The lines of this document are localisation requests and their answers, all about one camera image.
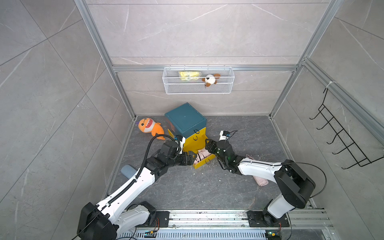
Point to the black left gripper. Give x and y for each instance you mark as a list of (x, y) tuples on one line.
[(189, 161)]

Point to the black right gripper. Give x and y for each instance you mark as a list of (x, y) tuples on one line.
[(211, 143)]

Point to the pink umbrella front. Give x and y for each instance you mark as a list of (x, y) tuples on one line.
[(202, 156)]

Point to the pink umbrella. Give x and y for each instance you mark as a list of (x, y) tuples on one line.
[(202, 156), (260, 181)]

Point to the teal and yellow drawer box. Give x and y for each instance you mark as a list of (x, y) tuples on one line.
[(186, 121)]

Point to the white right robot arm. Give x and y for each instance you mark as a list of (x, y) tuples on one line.
[(295, 185)]

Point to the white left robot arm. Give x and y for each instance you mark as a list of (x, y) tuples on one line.
[(112, 216)]

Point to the orange shark plush toy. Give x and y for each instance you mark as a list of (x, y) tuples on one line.
[(148, 125)]

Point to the light blue cup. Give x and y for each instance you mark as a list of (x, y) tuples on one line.
[(128, 171)]

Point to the brown white plush dog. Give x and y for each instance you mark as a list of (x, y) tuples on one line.
[(211, 80)]

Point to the yellow package in basket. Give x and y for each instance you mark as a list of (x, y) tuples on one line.
[(189, 75)]

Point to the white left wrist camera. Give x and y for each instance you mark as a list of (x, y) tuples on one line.
[(180, 140)]

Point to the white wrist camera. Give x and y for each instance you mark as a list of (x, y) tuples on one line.
[(224, 135), (180, 140)]

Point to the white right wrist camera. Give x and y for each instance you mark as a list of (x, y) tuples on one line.
[(224, 135)]

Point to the white wire wall basket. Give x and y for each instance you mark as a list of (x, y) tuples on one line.
[(174, 86)]

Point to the metal base rail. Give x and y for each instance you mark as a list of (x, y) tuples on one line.
[(307, 224)]

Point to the black wire wall hook rack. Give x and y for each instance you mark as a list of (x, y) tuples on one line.
[(340, 133)]

